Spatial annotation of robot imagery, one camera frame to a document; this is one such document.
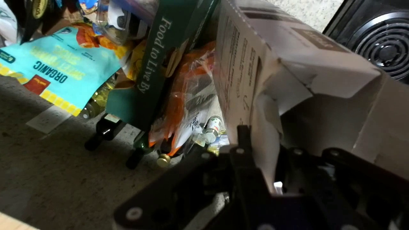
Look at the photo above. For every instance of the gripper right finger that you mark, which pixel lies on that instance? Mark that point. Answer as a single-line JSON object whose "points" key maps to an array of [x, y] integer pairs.
{"points": [[358, 179]]}

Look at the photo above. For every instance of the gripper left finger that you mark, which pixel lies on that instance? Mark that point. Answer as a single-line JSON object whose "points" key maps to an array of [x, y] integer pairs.
{"points": [[179, 188]]}

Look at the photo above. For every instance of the white cardboard box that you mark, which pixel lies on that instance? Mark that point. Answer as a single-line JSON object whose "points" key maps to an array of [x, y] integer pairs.
{"points": [[287, 64]]}

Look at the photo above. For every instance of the bottle with gold cap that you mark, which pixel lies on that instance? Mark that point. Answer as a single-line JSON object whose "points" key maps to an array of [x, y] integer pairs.
{"points": [[163, 160]]}

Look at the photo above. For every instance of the dark glass bottle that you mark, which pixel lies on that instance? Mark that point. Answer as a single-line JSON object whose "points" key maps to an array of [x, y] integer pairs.
{"points": [[104, 131], [139, 153]]}

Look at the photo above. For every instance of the small bottle with white label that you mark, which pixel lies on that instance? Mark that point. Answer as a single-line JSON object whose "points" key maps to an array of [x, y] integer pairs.
{"points": [[212, 127]]}

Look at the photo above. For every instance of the orange and clear plastic bag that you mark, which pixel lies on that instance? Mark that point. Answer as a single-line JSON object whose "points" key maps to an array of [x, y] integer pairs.
{"points": [[188, 95]]}

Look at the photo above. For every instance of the yellow oil bottle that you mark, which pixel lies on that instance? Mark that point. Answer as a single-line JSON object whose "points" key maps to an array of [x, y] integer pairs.
{"points": [[100, 97]]}

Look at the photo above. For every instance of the stove burner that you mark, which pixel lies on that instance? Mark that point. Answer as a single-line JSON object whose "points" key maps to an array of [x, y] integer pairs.
{"points": [[383, 48]]}

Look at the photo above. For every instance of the yellow snack bag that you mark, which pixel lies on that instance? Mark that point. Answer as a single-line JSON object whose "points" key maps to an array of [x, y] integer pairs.
{"points": [[135, 60]]}

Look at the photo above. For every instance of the white paper label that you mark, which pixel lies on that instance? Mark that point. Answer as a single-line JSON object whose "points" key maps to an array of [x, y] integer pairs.
{"points": [[48, 118]]}

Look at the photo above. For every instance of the black stove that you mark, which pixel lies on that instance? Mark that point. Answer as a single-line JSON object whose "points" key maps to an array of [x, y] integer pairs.
{"points": [[351, 19]]}

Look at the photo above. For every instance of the teal snack bag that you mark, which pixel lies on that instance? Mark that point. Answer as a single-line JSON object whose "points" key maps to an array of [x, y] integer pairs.
{"points": [[60, 67]]}

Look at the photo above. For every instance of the clear plastic package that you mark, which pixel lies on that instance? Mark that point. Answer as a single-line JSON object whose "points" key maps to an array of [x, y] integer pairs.
{"points": [[118, 19]]}

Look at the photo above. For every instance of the black bag with gold print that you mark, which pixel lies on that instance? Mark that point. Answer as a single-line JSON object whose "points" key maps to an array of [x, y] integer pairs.
{"points": [[35, 12]]}

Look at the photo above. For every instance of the white plastic bag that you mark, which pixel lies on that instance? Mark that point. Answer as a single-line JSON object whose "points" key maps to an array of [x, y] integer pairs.
{"points": [[6, 25]]}

